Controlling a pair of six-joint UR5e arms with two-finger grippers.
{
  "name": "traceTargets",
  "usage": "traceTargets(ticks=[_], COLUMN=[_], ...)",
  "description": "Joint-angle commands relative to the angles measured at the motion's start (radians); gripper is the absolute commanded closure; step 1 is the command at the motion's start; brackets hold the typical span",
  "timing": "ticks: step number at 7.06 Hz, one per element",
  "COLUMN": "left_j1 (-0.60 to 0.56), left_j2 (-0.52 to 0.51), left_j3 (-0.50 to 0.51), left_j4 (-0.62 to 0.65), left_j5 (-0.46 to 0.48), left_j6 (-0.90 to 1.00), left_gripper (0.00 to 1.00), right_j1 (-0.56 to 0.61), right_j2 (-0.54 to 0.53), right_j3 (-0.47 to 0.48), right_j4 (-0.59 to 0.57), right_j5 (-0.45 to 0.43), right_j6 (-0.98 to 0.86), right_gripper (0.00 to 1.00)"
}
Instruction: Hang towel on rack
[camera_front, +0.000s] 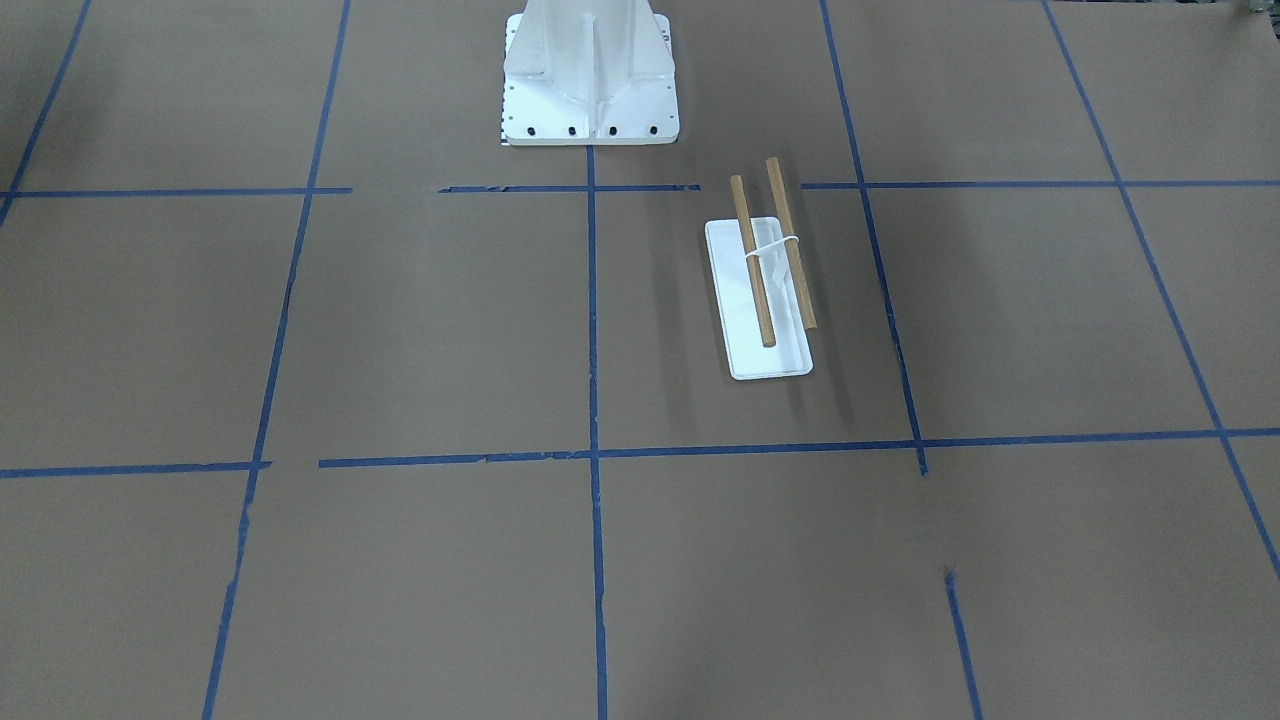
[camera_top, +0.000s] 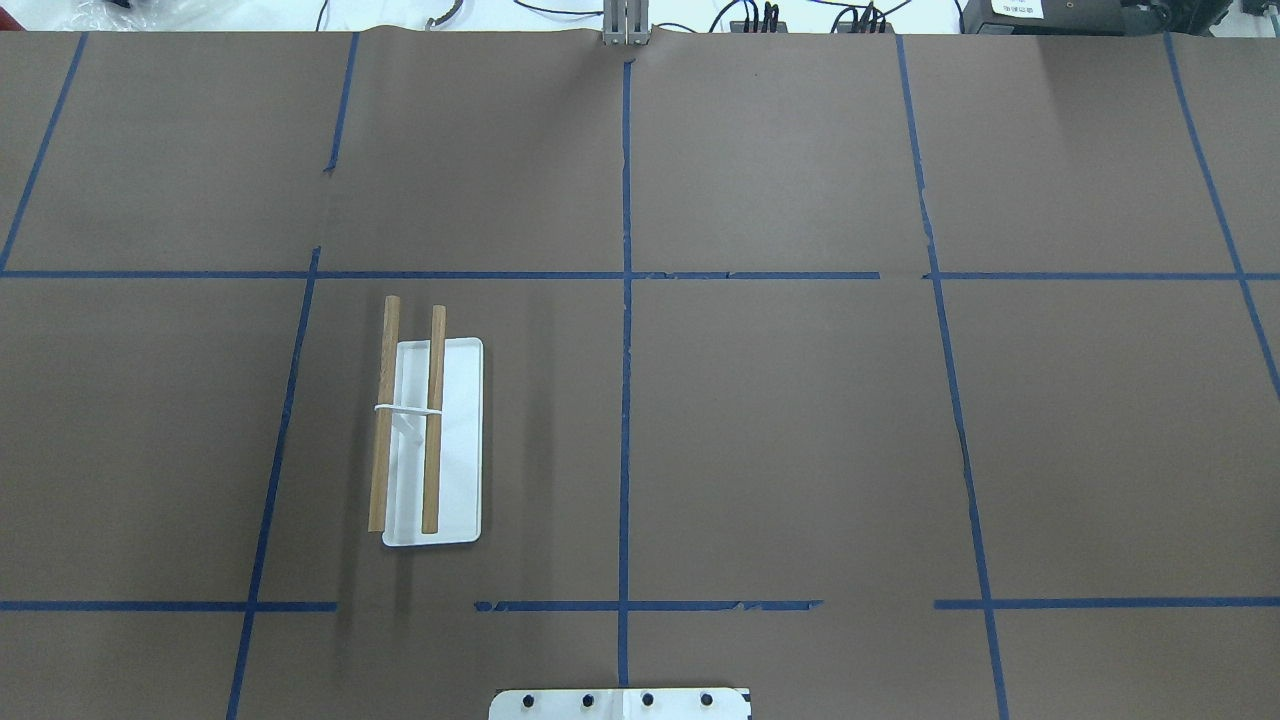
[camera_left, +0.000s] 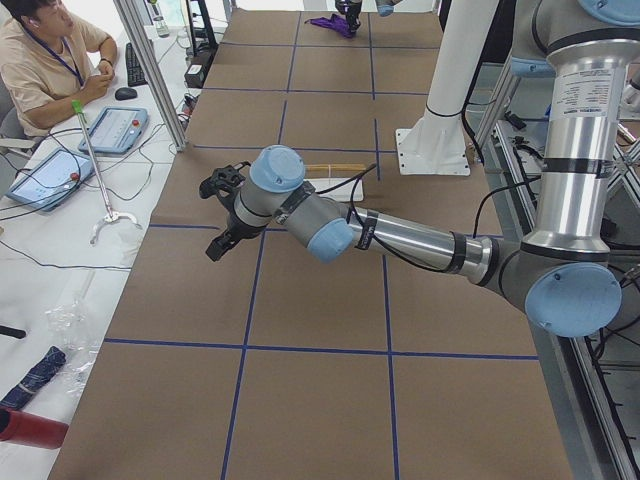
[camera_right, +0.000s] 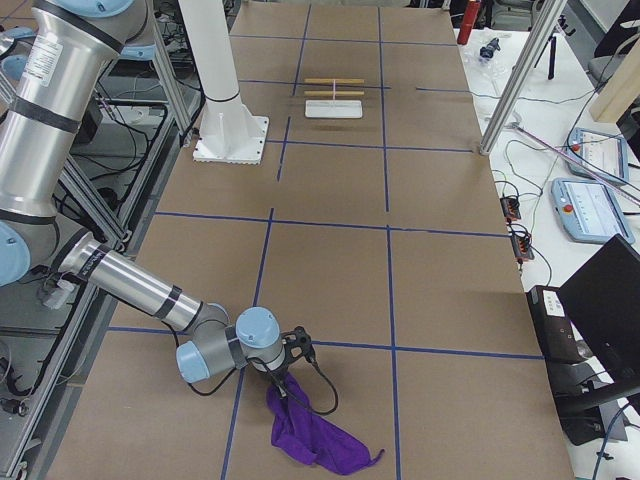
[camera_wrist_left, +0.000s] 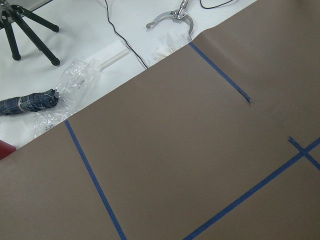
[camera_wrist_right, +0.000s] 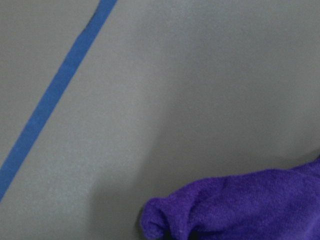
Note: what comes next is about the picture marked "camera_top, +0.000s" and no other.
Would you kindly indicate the white towel rack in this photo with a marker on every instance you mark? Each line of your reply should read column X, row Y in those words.
column 427, row 464

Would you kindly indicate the brown paper table cover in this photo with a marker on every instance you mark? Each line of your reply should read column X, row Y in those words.
column 908, row 377

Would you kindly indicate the black usb hub left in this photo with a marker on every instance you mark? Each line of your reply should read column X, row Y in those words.
column 760, row 18

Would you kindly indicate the black usb hub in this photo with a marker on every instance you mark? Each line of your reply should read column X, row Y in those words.
column 860, row 20
column 760, row 18

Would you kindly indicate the black usb hub right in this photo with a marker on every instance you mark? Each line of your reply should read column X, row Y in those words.
column 860, row 20

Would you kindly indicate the black device with label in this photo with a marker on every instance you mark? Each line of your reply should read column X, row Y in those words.
column 1091, row 18

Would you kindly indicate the aluminium frame post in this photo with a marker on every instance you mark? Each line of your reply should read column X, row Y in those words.
column 626, row 23

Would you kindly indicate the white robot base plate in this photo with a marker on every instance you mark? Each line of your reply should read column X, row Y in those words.
column 623, row 703

